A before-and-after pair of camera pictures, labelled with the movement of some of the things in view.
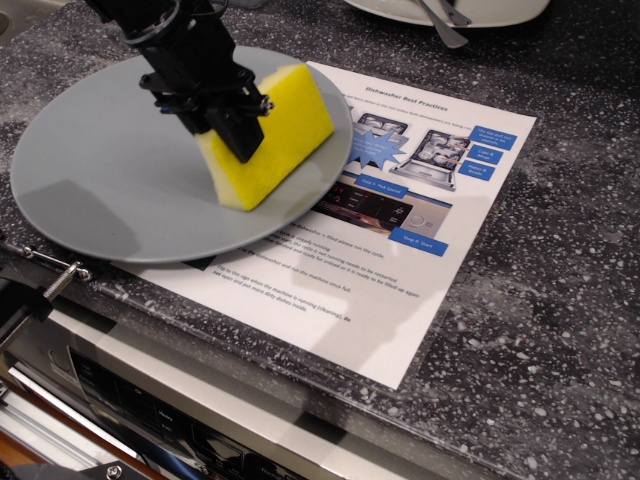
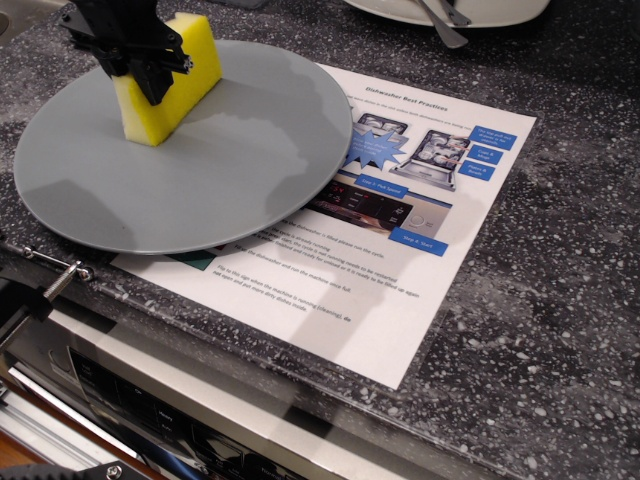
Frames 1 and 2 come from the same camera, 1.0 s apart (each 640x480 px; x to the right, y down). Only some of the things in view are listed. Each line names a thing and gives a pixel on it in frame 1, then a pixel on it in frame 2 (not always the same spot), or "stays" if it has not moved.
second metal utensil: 455,15 stays
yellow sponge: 297,123 -> 148,124
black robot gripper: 194,74 -> 129,34
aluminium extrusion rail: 51,436 stays
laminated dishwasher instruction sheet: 360,283 stays
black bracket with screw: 114,470 stays
